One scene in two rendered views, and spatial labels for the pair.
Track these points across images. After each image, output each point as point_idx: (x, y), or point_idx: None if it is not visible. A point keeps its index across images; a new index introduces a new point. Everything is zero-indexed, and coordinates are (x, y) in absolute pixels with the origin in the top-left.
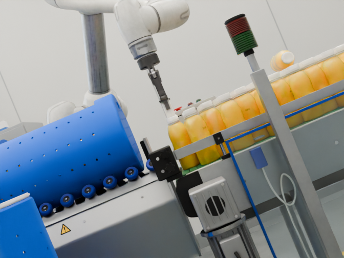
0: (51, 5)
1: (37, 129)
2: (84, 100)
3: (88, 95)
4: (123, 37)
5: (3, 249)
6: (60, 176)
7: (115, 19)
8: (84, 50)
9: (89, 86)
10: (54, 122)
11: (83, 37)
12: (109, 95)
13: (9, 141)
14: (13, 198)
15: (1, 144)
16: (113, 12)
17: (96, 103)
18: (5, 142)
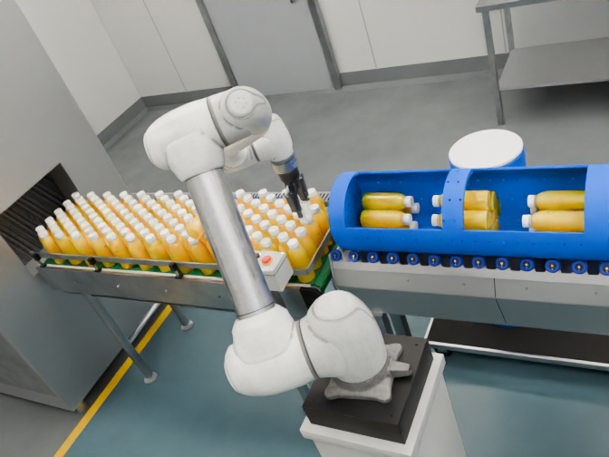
0: (268, 121)
1: (413, 170)
2: (287, 319)
3: (281, 306)
4: (292, 143)
5: None
6: (421, 199)
7: (284, 129)
8: (245, 232)
9: (269, 293)
10: (397, 170)
11: (236, 209)
12: (342, 173)
13: (441, 169)
14: (458, 140)
15: (450, 169)
16: (281, 121)
17: (356, 171)
18: (446, 169)
